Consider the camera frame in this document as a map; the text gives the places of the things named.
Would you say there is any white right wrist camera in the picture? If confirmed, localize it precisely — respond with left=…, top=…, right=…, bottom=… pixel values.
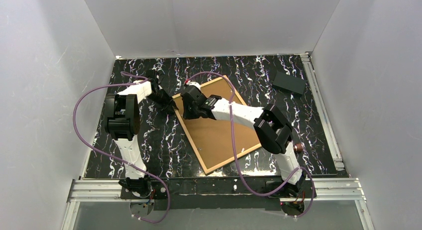
left=184, top=79, right=201, bottom=90

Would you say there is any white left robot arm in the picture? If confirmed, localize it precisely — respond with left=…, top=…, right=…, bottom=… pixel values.
left=104, top=70, right=178, bottom=187

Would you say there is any black rectangular box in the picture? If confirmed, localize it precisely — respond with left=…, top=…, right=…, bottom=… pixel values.
left=272, top=72, right=307, bottom=95

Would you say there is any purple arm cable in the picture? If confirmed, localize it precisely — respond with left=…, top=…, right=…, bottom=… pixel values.
left=186, top=71, right=315, bottom=219
left=72, top=71, right=171, bottom=224

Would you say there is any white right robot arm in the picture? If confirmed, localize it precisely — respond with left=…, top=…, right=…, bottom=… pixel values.
left=181, top=85, right=305, bottom=192

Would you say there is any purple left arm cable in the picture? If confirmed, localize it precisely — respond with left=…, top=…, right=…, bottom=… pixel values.
left=72, top=71, right=171, bottom=224

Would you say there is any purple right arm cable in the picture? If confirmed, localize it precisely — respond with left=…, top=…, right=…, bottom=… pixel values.
left=186, top=71, right=315, bottom=219

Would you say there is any aluminium rail frame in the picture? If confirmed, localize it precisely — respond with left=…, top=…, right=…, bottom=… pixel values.
left=65, top=54, right=368, bottom=230

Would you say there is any green wooden photo frame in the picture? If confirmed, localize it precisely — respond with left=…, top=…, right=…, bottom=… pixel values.
left=173, top=94, right=261, bottom=175

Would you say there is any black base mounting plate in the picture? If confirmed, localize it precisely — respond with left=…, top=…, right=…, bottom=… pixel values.
left=118, top=177, right=316, bottom=211

